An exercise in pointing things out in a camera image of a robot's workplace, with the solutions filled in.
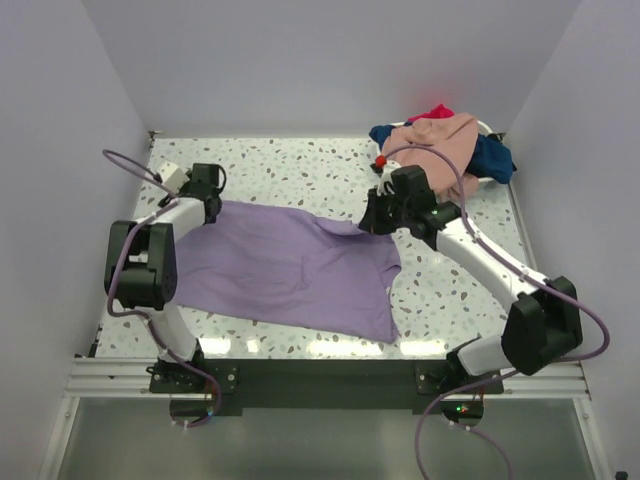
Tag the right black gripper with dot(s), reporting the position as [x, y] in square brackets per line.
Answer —
[372, 222]

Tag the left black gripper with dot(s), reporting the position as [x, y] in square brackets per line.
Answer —
[186, 186]

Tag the lavender t shirt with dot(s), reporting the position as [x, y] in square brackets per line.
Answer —
[289, 267]

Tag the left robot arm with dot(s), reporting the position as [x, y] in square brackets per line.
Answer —
[141, 274]

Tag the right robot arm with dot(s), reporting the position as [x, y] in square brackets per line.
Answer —
[543, 321]

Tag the white laundry basket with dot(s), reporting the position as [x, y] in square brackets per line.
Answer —
[466, 140]

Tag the peach pink t shirt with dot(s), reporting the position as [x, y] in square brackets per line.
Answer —
[454, 137]

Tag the navy blue t shirt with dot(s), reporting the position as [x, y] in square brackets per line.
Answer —
[491, 158]

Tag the red t shirt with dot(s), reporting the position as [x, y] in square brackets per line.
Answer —
[439, 112]

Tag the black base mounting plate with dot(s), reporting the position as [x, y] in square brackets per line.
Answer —
[234, 385]

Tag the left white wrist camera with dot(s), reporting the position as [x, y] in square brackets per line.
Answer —
[171, 176]

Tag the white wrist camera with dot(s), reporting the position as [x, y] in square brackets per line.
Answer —
[171, 176]
[384, 168]

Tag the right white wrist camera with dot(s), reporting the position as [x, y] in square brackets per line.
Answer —
[384, 168]

